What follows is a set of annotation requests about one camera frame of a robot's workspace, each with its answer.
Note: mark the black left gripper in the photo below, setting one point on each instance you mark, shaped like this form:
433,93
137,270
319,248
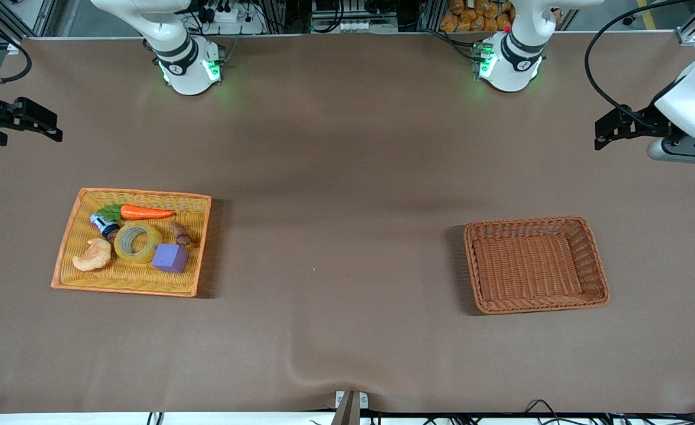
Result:
644,121

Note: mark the yellow tape roll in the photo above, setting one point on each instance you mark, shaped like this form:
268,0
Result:
138,242

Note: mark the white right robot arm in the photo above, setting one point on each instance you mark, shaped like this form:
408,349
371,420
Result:
185,56

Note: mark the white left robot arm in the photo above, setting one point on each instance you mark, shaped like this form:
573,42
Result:
512,59

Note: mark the small blue battery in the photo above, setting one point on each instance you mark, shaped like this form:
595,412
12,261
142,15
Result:
104,225

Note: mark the orange toy carrot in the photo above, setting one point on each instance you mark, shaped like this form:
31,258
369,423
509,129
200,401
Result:
146,213

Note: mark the toy croissant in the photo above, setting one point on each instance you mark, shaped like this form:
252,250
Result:
94,257

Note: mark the brown wicker basket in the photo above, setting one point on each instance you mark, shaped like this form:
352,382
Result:
530,268

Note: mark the orange snack bags pile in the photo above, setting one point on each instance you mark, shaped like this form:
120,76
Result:
474,16

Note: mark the yellow wicker tray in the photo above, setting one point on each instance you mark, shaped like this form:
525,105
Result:
129,277

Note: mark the brown toy mushroom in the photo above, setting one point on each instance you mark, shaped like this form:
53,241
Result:
179,234

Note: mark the purple foam cube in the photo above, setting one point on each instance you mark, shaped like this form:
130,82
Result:
170,258

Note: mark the white power strip with plugs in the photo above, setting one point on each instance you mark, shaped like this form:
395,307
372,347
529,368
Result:
235,18

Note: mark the white empty power strip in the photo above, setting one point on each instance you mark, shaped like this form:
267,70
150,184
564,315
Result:
360,26

